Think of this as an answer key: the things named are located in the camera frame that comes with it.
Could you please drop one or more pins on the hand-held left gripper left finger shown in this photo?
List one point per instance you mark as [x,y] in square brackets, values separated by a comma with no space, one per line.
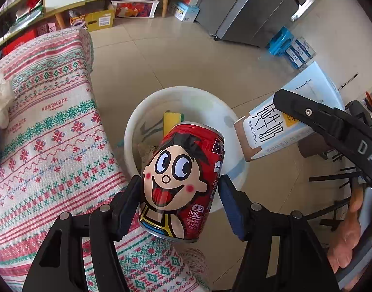
[128,210]

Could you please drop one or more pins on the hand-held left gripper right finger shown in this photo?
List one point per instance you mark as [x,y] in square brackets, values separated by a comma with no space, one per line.
[231,213]

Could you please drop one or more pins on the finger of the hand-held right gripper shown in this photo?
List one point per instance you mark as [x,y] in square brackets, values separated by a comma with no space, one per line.
[301,109]

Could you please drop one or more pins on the light blue milk carton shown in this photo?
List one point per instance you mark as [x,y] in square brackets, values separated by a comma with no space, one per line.
[271,127]

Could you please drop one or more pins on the red cartoon drink can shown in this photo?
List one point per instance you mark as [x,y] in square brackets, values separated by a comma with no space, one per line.
[173,182]

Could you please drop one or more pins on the white plastic waste bin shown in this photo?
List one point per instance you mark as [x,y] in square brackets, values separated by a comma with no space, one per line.
[204,106]

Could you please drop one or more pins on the yellow sponge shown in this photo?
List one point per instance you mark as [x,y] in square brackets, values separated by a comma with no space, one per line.
[173,121]

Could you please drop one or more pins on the person's right hand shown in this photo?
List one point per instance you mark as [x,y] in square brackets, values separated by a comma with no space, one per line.
[345,237]

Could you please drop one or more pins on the blue white carton pack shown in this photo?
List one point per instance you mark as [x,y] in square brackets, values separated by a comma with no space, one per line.
[292,48]

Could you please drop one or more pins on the patterned woven tablecloth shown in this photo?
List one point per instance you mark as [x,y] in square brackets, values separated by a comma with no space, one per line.
[52,158]

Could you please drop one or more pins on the silver refrigerator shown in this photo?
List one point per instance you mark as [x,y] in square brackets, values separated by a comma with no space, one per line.
[249,6]

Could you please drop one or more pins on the white and blue box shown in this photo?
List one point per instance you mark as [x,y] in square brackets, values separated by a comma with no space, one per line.
[186,12]

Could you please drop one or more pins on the white crumpled tissue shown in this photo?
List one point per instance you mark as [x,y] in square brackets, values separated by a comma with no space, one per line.
[0,97]

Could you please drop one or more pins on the white framed picture box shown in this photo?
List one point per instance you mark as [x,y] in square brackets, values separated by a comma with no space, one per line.
[134,9]

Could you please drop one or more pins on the yellow cardboard box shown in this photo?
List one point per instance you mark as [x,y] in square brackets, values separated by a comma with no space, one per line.
[97,16]

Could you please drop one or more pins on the pink patterned box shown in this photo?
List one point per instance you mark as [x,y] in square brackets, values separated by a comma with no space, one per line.
[47,29]

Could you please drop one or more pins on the red gift box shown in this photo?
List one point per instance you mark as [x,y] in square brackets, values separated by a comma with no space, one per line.
[20,42]

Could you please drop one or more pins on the black metal frame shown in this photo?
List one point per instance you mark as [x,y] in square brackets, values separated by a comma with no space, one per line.
[335,178]

